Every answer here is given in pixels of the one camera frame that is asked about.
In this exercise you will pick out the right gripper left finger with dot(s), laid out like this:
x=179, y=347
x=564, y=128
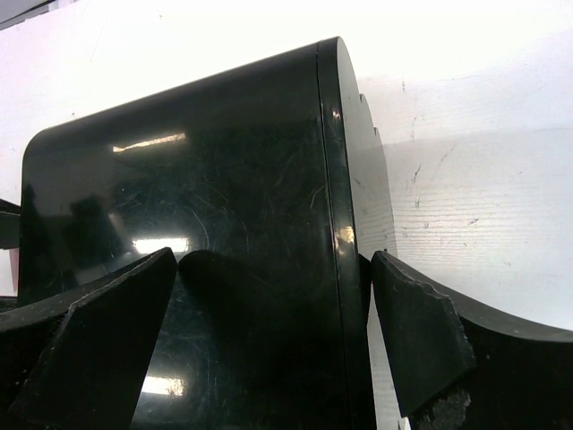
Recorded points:
x=78, y=360

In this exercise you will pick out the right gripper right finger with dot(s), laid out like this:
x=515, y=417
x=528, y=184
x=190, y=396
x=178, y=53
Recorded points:
x=457, y=363

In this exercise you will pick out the black drawer organizer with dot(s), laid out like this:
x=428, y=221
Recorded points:
x=258, y=179

